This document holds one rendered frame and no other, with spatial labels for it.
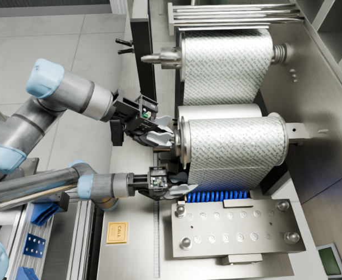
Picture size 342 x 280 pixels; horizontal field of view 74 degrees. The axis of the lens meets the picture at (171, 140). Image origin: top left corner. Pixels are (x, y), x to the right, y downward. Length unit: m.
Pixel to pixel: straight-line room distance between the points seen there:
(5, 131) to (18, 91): 2.45
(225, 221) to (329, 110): 0.43
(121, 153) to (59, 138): 1.39
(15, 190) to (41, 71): 0.36
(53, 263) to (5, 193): 1.06
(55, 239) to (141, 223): 0.94
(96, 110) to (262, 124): 0.41
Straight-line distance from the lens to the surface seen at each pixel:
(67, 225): 1.75
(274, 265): 0.95
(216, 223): 0.79
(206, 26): 0.69
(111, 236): 0.90
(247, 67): 0.71
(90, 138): 2.26
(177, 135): 0.60
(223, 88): 0.74
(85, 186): 0.73
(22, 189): 0.75
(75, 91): 0.50
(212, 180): 0.73
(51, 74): 0.49
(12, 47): 3.69
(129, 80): 1.33
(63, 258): 1.72
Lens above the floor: 1.78
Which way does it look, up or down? 57 degrees down
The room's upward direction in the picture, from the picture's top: straight up
